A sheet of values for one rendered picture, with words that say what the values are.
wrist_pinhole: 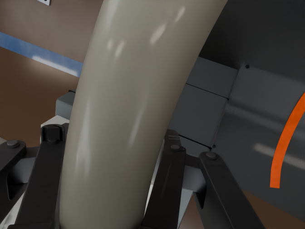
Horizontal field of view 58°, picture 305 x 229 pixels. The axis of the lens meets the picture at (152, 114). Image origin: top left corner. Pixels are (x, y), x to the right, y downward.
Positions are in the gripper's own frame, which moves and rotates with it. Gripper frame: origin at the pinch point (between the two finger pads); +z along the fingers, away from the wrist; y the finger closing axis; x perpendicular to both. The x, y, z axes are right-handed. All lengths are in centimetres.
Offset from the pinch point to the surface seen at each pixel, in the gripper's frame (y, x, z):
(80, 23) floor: -33, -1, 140
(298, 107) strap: 73, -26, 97
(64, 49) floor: -43, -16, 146
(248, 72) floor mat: 50, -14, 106
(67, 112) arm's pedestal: -16, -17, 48
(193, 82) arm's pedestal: 21, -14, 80
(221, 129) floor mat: 45, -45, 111
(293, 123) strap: 73, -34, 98
